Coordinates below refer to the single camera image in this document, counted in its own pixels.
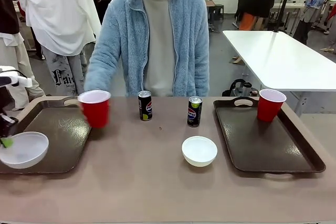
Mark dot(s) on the person in blue fleece jacket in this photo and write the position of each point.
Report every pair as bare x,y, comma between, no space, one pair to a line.
155,35

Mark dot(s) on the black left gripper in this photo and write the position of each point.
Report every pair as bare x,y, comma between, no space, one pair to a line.
5,123

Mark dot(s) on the person in blue patterned shirt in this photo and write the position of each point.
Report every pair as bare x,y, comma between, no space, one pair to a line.
313,1

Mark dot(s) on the brown plastic serving tray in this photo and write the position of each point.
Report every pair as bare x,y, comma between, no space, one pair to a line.
56,134
265,140

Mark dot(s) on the white plastic bowl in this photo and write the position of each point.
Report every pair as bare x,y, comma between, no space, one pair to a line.
199,151
25,150

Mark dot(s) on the white folding table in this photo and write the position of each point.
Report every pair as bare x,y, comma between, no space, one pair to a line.
283,58

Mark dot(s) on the red plastic cup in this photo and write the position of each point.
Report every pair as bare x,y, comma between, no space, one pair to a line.
270,106
95,111

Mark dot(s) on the person in white shirt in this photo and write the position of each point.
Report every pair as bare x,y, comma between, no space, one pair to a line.
55,22

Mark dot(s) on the black Pepsi can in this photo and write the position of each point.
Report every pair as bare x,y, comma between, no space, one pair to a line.
145,106
194,111

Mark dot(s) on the black camera stand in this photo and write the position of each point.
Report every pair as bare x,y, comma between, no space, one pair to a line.
284,1

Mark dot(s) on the black bag with bottles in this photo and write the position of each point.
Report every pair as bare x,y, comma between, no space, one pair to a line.
237,89

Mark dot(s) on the person's right hand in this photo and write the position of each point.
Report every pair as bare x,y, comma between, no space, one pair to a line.
84,115

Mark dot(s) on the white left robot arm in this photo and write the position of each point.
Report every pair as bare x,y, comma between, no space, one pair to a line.
11,79

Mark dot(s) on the person's light blue sleeved forearm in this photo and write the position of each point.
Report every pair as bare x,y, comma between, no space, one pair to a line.
101,72

